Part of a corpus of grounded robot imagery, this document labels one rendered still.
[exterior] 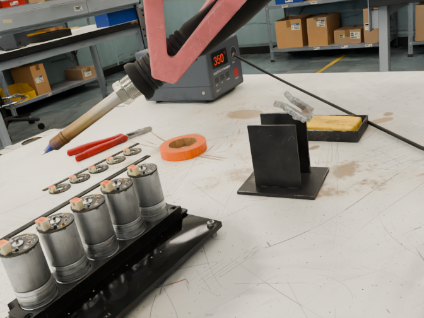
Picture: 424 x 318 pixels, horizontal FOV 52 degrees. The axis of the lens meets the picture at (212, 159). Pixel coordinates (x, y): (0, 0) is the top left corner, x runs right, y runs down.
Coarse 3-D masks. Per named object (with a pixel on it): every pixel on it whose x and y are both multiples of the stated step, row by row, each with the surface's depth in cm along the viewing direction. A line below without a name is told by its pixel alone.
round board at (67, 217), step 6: (48, 216) 30; (60, 216) 30; (66, 216) 30; (72, 216) 30; (60, 222) 29; (66, 222) 29; (72, 222) 29; (36, 228) 29; (54, 228) 29; (60, 228) 28
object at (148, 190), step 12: (144, 168) 35; (132, 180) 35; (144, 180) 34; (156, 180) 35; (144, 192) 35; (156, 192) 35; (144, 204) 35; (156, 204) 36; (144, 216) 36; (156, 216) 36
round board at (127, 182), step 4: (112, 180) 34; (120, 180) 34; (124, 180) 34; (128, 180) 34; (124, 184) 33; (128, 184) 33; (100, 188) 33; (116, 188) 32; (120, 188) 33; (124, 188) 33; (128, 188) 33; (104, 192) 32; (108, 192) 32; (112, 192) 32; (116, 192) 32
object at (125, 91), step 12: (120, 84) 26; (132, 84) 26; (108, 96) 26; (120, 96) 26; (132, 96) 26; (96, 108) 26; (108, 108) 26; (84, 120) 26; (96, 120) 26; (60, 132) 26; (72, 132) 26; (60, 144) 26
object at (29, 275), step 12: (36, 252) 27; (12, 264) 27; (24, 264) 27; (36, 264) 27; (12, 276) 27; (24, 276) 27; (36, 276) 27; (48, 276) 28; (24, 288) 27; (36, 288) 28; (48, 288) 28; (24, 300) 28; (36, 300) 28; (48, 300) 28
